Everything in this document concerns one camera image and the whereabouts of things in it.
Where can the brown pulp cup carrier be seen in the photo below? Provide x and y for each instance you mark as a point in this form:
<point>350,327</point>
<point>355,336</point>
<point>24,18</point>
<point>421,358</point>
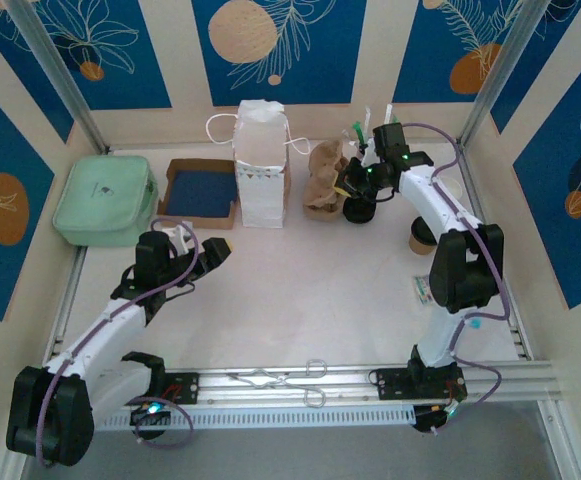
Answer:
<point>322,170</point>

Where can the dark blue napkin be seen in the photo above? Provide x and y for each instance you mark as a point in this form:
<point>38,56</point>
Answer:
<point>200,192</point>

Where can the white paper gift bag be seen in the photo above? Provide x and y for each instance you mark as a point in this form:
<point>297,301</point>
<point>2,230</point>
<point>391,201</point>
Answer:
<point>262,190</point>

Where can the brown paper coffee cup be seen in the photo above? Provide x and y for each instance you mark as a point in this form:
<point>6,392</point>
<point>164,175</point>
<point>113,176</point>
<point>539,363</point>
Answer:
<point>418,245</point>

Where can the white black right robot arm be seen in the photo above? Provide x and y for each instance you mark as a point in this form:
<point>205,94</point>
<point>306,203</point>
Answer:
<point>430,200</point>

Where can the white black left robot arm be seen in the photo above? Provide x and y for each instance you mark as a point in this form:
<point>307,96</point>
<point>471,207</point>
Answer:
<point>105,330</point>

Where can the stack of black cup lids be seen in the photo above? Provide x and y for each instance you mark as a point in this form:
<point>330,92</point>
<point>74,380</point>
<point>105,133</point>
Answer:
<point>360,215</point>

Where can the white paper-wrapped straw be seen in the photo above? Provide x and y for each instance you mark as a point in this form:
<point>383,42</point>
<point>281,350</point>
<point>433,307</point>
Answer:
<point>349,136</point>
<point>367,117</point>
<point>389,114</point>

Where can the green plastic stirrer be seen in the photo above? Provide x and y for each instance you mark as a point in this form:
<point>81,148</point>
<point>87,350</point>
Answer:
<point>358,131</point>

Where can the mint green lunch bag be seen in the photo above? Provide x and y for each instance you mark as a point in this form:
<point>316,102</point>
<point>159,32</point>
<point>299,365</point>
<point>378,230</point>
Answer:
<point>102,200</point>

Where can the brown cardboard tray box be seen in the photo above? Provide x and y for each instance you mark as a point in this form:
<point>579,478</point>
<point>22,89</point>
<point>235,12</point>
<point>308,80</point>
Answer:
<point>170,167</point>

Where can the beige green-print sachet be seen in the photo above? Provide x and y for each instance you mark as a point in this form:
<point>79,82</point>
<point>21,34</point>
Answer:
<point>421,289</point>

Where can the metal scissors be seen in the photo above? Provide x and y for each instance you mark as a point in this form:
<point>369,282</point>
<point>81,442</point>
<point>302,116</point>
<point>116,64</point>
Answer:
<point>265,378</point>

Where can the silver S-shaped hook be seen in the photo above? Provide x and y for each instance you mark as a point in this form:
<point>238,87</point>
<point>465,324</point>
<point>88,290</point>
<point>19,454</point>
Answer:
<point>315,365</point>

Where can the black controller board with LED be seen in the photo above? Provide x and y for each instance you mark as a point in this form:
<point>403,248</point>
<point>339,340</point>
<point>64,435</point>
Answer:
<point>427,420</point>
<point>150,411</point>

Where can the light blue packet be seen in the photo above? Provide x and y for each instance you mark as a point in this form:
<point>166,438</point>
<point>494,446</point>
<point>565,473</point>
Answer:
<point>475,324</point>

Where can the aluminium frame post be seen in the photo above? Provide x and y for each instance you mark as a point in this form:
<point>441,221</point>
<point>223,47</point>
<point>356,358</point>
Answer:
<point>502,65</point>
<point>55,65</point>

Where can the long aluminium base rail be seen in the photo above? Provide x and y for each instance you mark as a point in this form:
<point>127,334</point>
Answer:
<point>340,382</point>

